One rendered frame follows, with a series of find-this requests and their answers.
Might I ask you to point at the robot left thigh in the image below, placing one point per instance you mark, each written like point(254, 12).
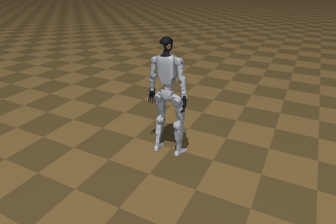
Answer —
point(161, 107)

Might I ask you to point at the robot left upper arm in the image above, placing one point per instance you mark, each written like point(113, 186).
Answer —
point(153, 73)

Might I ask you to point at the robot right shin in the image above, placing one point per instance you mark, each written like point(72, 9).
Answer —
point(179, 136)

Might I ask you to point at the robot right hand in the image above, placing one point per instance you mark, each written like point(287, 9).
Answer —
point(184, 103)

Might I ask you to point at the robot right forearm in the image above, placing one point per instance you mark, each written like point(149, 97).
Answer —
point(183, 87)

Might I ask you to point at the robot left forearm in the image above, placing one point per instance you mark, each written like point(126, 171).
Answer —
point(152, 83)

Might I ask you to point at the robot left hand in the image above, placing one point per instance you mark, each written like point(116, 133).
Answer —
point(151, 95)

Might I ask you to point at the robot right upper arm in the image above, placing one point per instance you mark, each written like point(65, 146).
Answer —
point(179, 63)

